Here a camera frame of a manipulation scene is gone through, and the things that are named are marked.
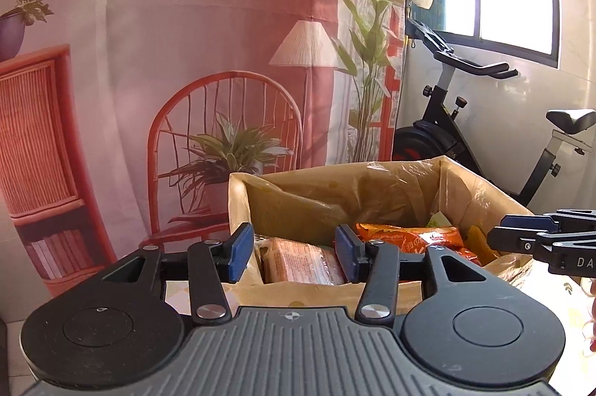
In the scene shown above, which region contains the yellow snack bag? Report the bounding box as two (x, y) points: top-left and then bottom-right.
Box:
(466, 225), (500, 267)

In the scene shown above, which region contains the black exercise bike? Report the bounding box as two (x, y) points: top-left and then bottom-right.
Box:
(391, 16), (596, 211)

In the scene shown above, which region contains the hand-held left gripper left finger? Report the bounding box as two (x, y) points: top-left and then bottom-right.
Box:
(99, 222), (255, 325)

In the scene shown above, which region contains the printed room-scene wall backdrop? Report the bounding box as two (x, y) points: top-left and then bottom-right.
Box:
(0, 0), (409, 300)

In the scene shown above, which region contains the person's right hand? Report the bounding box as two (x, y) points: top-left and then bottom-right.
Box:
(581, 279), (596, 353)

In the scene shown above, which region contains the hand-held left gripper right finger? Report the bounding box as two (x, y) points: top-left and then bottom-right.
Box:
(335, 224), (492, 326)

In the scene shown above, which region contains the light green snack packet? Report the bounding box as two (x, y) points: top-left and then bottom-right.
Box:
(426, 210), (455, 230)

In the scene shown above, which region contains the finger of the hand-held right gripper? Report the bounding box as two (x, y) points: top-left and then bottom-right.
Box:
(486, 225), (560, 260)
(500, 208), (596, 235)

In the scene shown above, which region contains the brown cardboard box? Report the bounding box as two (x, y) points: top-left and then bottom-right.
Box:
(228, 155), (536, 320)

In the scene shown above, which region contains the orange red snack bag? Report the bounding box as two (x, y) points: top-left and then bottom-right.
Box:
(355, 223), (480, 264)

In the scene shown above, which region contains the floral checked tablecloth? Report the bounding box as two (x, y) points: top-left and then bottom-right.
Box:
(163, 268), (596, 378)

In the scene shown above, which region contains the pink wrapped snack packet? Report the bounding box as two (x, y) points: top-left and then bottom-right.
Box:
(258, 237), (348, 286)

